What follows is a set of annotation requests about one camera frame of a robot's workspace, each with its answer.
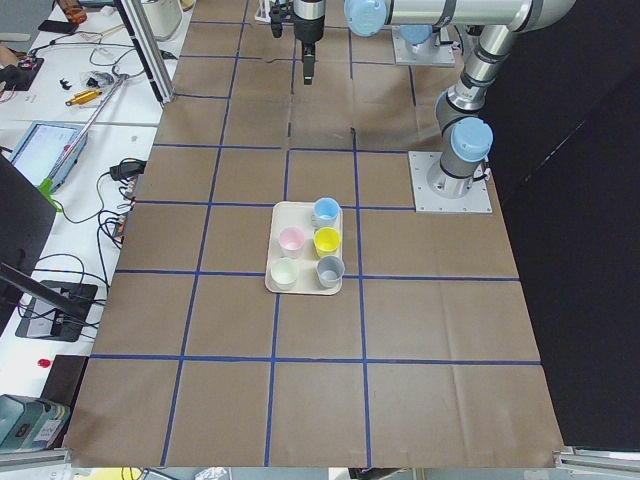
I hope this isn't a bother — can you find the black power adapter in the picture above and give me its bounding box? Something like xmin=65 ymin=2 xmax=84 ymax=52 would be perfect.
xmin=109 ymin=159 xmax=147 ymax=181

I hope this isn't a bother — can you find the gold cylinder tool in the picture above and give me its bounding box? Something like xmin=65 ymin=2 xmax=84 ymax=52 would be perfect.
xmin=65 ymin=89 xmax=103 ymax=106

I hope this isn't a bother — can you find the white wire rack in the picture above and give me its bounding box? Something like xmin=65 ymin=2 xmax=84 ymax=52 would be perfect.
xmin=254 ymin=0 xmax=293 ymax=24

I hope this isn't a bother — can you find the tablet with blue case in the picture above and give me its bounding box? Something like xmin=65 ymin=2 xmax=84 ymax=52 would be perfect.
xmin=9 ymin=120 xmax=86 ymax=193

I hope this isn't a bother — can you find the black electronics box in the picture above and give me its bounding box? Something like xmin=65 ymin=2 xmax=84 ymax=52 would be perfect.
xmin=15 ymin=280 xmax=98 ymax=342

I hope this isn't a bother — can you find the grey plastic cup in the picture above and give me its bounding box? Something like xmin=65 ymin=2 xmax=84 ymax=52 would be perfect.
xmin=316 ymin=255 xmax=345 ymax=289

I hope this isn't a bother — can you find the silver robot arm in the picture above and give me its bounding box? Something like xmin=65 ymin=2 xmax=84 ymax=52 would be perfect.
xmin=344 ymin=1 xmax=574 ymax=199
xmin=291 ymin=0 xmax=433 ymax=85

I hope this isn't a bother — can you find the blue plastic cup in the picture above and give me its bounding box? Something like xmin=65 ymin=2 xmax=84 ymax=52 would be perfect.
xmin=312 ymin=197 xmax=341 ymax=229

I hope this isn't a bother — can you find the green box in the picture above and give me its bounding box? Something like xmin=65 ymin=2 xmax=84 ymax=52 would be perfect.
xmin=1 ymin=394 xmax=71 ymax=454

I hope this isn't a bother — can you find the cream plastic tray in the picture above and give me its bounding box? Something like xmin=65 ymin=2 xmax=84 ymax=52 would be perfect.
xmin=264 ymin=201 xmax=343 ymax=296

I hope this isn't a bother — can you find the black monitor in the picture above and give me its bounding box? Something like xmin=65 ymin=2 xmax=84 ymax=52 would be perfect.
xmin=0 ymin=159 xmax=83 ymax=327

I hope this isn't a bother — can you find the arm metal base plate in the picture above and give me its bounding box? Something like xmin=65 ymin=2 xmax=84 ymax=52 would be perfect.
xmin=408 ymin=151 xmax=493 ymax=214
xmin=392 ymin=25 xmax=455 ymax=68

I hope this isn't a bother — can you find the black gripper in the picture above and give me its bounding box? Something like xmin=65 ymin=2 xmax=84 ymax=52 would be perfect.
xmin=292 ymin=0 xmax=325 ymax=85

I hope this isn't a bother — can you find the yellow plastic cup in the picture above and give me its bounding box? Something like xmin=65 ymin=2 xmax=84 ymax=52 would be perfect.
xmin=313 ymin=227 xmax=341 ymax=258

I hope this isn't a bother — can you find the aluminium frame post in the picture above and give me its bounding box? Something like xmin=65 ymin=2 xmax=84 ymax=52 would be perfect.
xmin=114 ymin=0 xmax=175 ymax=105

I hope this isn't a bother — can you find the cream white plastic cup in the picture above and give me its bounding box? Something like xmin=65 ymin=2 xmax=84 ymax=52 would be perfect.
xmin=270 ymin=258 xmax=299 ymax=291

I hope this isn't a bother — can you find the pink plastic cup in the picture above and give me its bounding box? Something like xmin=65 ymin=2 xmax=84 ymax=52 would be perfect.
xmin=278 ymin=227 xmax=306 ymax=259

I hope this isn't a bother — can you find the long metal rod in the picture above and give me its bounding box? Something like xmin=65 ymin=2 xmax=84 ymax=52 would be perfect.
xmin=38 ymin=74 xmax=130 ymax=209

